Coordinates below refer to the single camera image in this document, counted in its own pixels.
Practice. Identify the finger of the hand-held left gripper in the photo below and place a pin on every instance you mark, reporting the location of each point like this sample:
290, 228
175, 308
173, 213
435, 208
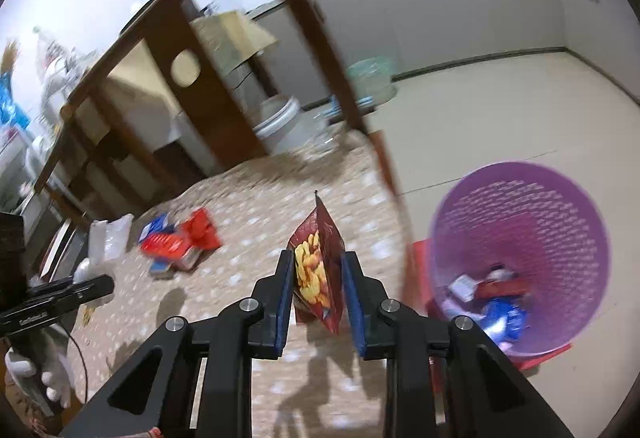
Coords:
75, 290

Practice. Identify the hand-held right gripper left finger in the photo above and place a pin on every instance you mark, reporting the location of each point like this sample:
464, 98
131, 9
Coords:
282, 313

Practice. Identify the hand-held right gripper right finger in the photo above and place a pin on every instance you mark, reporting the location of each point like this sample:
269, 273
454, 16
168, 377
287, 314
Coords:
352, 313

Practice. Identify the dark red snack packet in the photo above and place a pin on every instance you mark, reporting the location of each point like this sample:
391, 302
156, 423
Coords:
315, 268

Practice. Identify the red cardboard box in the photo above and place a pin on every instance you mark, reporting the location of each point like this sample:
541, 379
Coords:
165, 245

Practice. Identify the blue toothpaste box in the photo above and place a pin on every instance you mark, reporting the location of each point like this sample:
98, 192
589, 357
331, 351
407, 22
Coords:
156, 227

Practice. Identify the small white box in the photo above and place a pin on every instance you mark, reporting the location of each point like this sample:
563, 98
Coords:
462, 289

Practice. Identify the blue crinkled foil packet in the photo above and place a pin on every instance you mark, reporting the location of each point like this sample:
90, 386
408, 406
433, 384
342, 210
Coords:
500, 318

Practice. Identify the dark red box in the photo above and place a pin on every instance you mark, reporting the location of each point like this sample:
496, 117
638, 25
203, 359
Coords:
500, 289

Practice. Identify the purple plastic basket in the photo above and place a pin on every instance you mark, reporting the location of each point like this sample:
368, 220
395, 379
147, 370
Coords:
550, 228

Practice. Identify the person's left hand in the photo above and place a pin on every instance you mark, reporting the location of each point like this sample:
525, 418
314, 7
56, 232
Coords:
57, 378

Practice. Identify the clear plastic wrapper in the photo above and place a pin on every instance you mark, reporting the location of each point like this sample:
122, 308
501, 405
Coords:
112, 238

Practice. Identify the black silver appliance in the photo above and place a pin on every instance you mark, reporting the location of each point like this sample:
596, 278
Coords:
12, 243

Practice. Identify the beige quilted heart-print blanket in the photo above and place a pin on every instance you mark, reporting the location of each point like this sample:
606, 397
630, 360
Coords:
240, 218

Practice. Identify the white plastic bucket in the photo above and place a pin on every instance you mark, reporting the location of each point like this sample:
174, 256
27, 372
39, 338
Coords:
277, 117

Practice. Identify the blue flat mop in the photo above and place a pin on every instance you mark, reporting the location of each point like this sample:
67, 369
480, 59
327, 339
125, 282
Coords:
335, 106

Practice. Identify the white storage shelf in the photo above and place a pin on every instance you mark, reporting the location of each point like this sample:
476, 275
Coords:
50, 67

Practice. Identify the clear bin with green bag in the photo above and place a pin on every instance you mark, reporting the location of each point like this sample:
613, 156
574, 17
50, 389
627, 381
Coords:
370, 77

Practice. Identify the dark wooden chair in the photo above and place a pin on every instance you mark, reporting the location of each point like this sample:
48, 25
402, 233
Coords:
210, 82

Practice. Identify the open cardboard box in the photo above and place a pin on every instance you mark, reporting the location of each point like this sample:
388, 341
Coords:
235, 32

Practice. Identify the grey kitchen cabinets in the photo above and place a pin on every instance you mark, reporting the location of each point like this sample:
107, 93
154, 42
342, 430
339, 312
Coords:
450, 17

